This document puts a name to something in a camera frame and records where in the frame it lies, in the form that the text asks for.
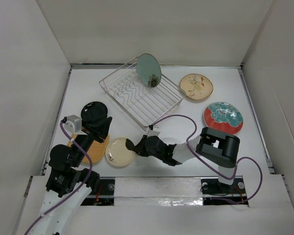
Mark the wire dish rack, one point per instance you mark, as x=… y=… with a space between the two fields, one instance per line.
x=143 y=104

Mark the black round plate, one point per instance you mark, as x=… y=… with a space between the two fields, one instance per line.
x=94 y=112

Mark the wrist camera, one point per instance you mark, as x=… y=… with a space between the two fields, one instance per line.
x=153 y=130
x=72 y=124

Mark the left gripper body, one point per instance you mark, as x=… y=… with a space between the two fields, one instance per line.
x=84 y=141

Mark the cream plate with black spot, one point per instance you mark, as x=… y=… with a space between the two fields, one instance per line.
x=117 y=154

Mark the light blue flower plate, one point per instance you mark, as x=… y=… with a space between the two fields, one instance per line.
x=148 y=70

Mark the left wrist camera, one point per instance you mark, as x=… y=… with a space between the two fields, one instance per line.
x=72 y=124

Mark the orange woven oval plate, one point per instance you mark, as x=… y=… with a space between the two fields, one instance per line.
x=96 y=150

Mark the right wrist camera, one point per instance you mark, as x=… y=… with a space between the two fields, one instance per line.
x=153 y=130

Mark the red and teal plate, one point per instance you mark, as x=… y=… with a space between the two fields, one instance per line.
x=223 y=116

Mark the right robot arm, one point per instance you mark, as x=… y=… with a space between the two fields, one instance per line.
x=219 y=147

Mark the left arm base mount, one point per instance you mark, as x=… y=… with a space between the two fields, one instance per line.
x=103 y=196

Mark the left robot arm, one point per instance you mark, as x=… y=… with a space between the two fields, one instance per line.
x=66 y=186

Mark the beige floral plate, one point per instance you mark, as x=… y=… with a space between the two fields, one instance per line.
x=196 y=86

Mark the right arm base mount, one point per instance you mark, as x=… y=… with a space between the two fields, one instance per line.
x=216 y=193

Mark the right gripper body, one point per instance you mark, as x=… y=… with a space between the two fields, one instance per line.
x=157 y=155

